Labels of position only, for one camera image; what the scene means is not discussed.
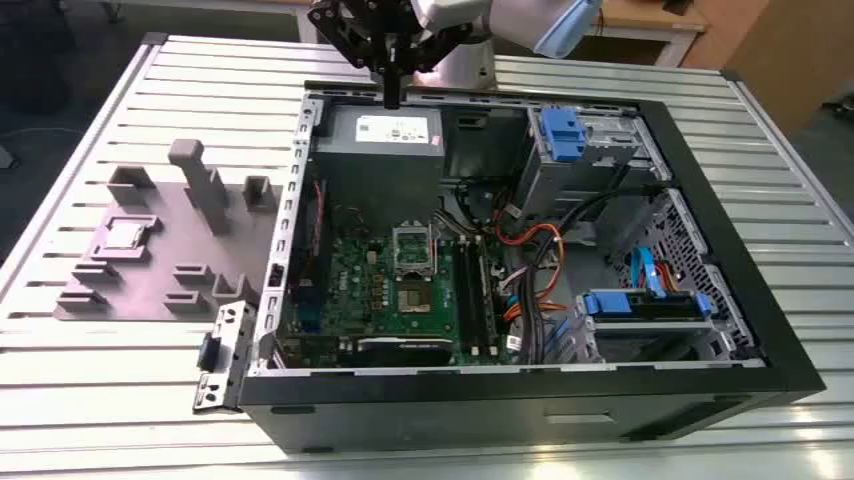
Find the blue flat wire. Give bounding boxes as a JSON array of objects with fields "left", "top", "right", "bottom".
[{"left": 628, "top": 246, "right": 669, "bottom": 301}]

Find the black graphics card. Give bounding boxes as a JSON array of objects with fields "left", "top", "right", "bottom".
[{"left": 336, "top": 333, "right": 460, "bottom": 367}]

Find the grey power supply box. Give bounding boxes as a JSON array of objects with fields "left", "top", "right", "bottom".
[{"left": 310, "top": 103, "right": 447, "bottom": 226}]

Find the black open PC case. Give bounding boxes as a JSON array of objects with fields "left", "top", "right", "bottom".
[{"left": 236, "top": 78, "right": 828, "bottom": 455}]

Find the silver square CPU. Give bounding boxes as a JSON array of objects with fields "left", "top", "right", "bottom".
[{"left": 105, "top": 221, "right": 146, "bottom": 250}]

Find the thin metal locking lever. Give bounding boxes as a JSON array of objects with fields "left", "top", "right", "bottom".
[{"left": 431, "top": 219, "right": 444, "bottom": 281}]

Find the yellow black wire bundle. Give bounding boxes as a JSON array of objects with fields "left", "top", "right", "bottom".
[{"left": 431, "top": 208, "right": 483, "bottom": 237}]

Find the blue plastic drive latch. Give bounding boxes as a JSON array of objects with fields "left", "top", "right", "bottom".
[{"left": 541, "top": 107, "right": 589, "bottom": 164}]

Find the thick black power cable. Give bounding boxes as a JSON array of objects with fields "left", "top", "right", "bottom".
[{"left": 516, "top": 184, "right": 668, "bottom": 364}]

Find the brown wooden cabinet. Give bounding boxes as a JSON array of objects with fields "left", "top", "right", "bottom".
[{"left": 685, "top": 0, "right": 854, "bottom": 136}]

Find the green motherboard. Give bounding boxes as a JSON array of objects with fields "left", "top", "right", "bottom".
[{"left": 273, "top": 219, "right": 512, "bottom": 369}]

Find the CPU socket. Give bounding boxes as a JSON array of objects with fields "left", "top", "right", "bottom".
[{"left": 396, "top": 280, "right": 436, "bottom": 315}]

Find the blue video port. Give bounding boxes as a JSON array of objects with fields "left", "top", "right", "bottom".
[{"left": 197, "top": 335, "right": 220, "bottom": 372}]

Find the orange red wire bundle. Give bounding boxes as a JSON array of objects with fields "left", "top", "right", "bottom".
[{"left": 493, "top": 223, "right": 567, "bottom": 324}]

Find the metal socket cover frame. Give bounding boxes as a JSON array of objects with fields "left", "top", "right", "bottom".
[{"left": 391, "top": 219, "right": 440, "bottom": 279}]

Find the grey parts rack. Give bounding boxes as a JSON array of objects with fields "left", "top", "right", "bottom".
[{"left": 52, "top": 138, "right": 281, "bottom": 321}]

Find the grey metal slot bracket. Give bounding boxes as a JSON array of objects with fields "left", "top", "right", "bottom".
[{"left": 190, "top": 299, "right": 258, "bottom": 415}]

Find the black chair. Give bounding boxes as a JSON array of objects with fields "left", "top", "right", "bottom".
[{"left": 0, "top": 0, "right": 76, "bottom": 114}]

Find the grey perforated disk bay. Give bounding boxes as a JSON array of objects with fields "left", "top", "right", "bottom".
[{"left": 571, "top": 188, "right": 767, "bottom": 369}]

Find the empty grey RAM slot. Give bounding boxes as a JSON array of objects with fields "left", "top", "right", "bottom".
[
  {"left": 467, "top": 237, "right": 484, "bottom": 354},
  {"left": 455, "top": 237, "right": 469, "bottom": 354}
]

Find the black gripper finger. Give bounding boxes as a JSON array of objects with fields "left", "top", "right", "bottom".
[
  {"left": 306, "top": 2, "right": 395, "bottom": 110},
  {"left": 392, "top": 24, "right": 467, "bottom": 110}
]

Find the silver metal drive cage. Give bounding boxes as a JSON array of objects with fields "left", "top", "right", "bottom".
[{"left": 523, "top": 103, "right": 672, "bottom": 221}]

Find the purple white wire bundle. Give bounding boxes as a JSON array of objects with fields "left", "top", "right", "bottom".
[{"left": 496, "top": 267, "right": 529, "bottom": 294}]

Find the thin red wire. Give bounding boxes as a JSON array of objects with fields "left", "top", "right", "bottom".
[{"left": 310, "top": 178, "right": 330, "bottom": 287}]

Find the hard disk in blue carrier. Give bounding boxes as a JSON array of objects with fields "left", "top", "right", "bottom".
[{"left": 576, "top": 289, "right": 713, "bottom": 322}]

